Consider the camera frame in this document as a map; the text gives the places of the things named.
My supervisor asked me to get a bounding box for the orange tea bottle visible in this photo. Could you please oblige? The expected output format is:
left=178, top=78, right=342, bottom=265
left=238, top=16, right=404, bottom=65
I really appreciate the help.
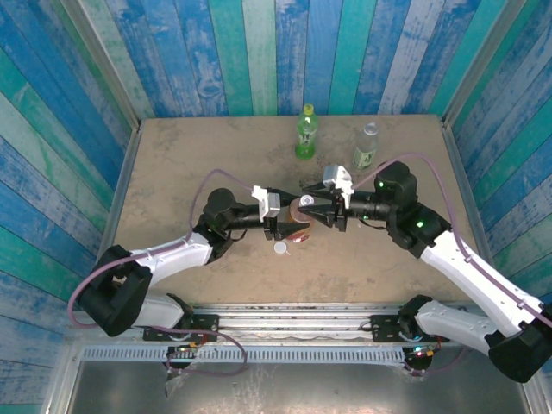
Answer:
left=287, top=194, right=314, bottom=242

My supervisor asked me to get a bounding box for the clear bottle with green label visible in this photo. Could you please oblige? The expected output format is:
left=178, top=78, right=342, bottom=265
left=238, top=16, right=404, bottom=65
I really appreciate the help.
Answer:
left=353, top=122, right=380, bottom=170

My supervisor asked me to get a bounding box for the green plastic bottle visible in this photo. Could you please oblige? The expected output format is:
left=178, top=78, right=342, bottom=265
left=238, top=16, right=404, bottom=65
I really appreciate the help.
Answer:
left=295, top=103, right=320, bottom=161

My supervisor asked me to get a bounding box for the shiny metal sheet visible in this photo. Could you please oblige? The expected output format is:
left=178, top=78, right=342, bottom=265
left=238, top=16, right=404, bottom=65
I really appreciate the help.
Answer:
left=42, top=360, right=544, bottom=414

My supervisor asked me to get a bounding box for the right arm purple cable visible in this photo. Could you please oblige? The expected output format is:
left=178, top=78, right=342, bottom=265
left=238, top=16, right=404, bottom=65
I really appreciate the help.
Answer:
left=351, top=153, right=552, bottom=376

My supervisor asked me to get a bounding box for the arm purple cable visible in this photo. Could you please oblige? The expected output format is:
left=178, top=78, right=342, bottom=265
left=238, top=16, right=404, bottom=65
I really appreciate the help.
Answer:
left=351, top=153, right=552, bottom=376
left=66, top=168, right=258, bottom=376

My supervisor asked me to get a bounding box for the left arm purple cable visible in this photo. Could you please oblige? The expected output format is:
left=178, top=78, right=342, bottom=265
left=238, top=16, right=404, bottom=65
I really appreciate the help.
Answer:
left=66, top=168, right=258, bottom=376

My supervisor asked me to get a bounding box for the right aluminium table edge rail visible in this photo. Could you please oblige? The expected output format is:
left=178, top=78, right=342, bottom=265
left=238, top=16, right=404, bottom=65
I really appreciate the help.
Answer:
left=439, top=116, right=512, bottom=311

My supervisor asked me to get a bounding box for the aluminium table edge rail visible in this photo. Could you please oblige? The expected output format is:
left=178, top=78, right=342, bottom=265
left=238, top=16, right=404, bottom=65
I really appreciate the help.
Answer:
left=81, top=120, right=143, bottom=310
left=439, top=116, right=512, bottom=311

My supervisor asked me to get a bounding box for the aluminium mounting rail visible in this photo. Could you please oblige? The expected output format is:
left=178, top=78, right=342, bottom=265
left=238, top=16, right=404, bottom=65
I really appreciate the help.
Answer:
left=66, top=304, right=525, bottom=346

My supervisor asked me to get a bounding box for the left aluminium table edge rail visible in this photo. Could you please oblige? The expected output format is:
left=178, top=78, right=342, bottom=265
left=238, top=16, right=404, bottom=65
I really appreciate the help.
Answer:
left=81, top=120, right=143, bottom=310

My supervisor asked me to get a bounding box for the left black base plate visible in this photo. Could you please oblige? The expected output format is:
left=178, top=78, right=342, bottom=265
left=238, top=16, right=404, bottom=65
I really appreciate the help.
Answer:
left=142, top=313, right=220, bottom=342

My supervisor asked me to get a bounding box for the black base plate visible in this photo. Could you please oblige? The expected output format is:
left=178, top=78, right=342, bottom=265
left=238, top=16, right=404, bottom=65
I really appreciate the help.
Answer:
left=142, top=313, right=220, bottom=342
left=371, top=314, right=450, bottom=344

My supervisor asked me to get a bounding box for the slotted grey cable duct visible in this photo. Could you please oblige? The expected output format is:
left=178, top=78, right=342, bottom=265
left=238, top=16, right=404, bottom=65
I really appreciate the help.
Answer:
left=81, top=347, right=406, bottom=364

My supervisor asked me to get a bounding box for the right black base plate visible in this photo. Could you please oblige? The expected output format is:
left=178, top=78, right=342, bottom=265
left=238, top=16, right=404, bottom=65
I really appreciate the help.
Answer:
left=371, top=314, right=450, bottom=344

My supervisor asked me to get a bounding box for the right aluminium corner post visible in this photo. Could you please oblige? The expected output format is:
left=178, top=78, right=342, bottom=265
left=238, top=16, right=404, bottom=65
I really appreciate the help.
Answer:
left=442, top=0, right=525, bottom=126

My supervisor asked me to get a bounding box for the aluminium corner post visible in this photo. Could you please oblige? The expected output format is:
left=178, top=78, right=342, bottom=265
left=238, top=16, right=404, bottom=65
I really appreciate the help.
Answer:
left=442, top=0, right=525, bottom=126
left=60, top=0, right=142, bottom=130

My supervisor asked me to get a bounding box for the left aluminium corner post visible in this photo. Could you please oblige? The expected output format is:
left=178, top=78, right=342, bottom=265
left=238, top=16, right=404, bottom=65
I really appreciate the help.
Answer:
left=60, top=0, right=142, bottom=130

